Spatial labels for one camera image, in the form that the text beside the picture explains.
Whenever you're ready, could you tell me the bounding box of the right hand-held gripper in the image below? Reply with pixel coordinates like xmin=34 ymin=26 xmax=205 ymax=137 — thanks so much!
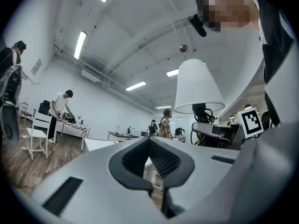
xmin=191 ymin=108 xmax=265 ymax=151

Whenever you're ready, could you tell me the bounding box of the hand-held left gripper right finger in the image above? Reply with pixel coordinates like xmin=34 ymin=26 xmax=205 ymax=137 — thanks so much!
xmin=149 ymin=136 xmax=241 ymax=224

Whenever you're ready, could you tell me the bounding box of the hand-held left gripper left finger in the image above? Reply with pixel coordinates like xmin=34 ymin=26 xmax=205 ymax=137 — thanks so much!
xmin=30 ymin=136 xmax=168 ymax=224

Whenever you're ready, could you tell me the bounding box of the table with checkered cloth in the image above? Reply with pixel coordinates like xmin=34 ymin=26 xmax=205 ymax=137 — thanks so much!
xmin=55 ymin=118 xmax=89 ymax=151

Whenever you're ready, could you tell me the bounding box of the black backpack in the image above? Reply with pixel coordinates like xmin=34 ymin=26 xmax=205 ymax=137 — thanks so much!
xmin=61 ymin=112 xmax=77 ymax=124

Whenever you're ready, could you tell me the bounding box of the white wooden chair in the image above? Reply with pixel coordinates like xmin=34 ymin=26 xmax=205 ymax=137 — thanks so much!
xmin=22 ymin=112 xmax=52 ymax=160

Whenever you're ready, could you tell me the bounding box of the black office chair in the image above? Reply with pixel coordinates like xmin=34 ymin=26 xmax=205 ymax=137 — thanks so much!
xmin=34 ymin=100 xmax=51 ymax=116

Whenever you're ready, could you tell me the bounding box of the person's black and white jersey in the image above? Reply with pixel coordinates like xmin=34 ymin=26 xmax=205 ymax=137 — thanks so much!
xmin=245 ymin=0 xmax=299 ymax=130

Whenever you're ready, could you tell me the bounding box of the white chair with dark seat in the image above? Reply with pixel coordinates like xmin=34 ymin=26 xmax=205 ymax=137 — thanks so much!
xmin=18 ymin=101 xmax=32 ymax=126

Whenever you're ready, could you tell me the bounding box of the white air conditioner unit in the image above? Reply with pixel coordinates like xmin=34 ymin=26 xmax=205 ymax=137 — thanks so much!
xmin=80 ymin=64 xmax=104 ymax=83

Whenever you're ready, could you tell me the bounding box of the person's head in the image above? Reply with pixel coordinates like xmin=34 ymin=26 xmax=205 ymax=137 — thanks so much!
xmin=195 ymin=0 xmax=260 ymax=32

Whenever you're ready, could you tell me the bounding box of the black head-worn camera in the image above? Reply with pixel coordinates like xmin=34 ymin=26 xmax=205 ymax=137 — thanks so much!
xmin=187 ymin=14 xmax=207 ymax=38

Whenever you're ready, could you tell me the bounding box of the wall poster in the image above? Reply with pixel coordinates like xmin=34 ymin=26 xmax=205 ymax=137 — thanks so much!
xmin=31 ymin=58 xmax=43 ymax=76

